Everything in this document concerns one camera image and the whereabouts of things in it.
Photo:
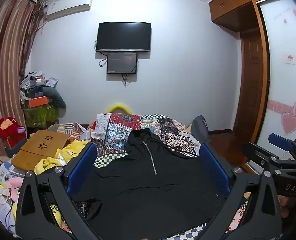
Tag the heap of clutter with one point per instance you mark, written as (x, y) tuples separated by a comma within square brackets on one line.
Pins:
[(35, 80)]

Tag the wooden lap table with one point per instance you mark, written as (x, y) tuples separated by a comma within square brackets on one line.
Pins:
[(37, 152)]

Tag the pile of papers and books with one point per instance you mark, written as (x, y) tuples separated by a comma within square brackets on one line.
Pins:
[(2, 175)]

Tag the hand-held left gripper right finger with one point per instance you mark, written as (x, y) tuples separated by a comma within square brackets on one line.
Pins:
[(213, 165)]

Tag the black zip hoodie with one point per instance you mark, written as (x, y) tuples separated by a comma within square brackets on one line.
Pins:
[(150, 192)]

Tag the wooden door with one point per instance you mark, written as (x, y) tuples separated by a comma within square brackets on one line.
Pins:
[(250, 80)]

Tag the striped curtain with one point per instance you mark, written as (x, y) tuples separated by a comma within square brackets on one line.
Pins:
[(7, 55)]

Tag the white heart-print sliding door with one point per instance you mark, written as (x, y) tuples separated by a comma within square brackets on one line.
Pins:
[(280, 92)]

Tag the yellow curved headboard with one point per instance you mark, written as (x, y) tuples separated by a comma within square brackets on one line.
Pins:
[(117, 104)]

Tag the patchwork bedspread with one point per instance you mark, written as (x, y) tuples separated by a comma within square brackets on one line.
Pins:
[(123, 122)]

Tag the person's right hand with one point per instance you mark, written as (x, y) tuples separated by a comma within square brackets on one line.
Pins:
[(285, 206)]

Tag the white air conditioner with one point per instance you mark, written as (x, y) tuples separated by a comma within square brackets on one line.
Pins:
[(70, 3)]

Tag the red plush flower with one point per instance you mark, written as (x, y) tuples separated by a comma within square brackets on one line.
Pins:
[(6, 126)]

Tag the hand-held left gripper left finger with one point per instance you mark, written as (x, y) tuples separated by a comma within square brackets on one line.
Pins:
[(84, 165)]

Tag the orange box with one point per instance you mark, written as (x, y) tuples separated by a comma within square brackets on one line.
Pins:
[(39, 101)]

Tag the black wall television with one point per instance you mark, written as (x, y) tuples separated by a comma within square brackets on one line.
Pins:
[(123, 36)]

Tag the red and white sticker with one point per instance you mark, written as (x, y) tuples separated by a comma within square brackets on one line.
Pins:
[(289, 59)]

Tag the wooden wardrobe cabinet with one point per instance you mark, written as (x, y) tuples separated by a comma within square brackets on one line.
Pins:
[(233, 7)]

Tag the small wall monitor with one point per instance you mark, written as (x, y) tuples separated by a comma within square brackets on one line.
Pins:
[(121, 63)]

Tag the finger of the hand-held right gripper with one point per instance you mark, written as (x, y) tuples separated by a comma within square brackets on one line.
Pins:
[(279, 140), (260, 152)]

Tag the dark grey cushion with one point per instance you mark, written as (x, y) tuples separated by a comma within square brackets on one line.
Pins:
[(56, 96)]

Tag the beige striped cloth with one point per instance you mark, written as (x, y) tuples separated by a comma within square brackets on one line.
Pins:
[(64, 128)]

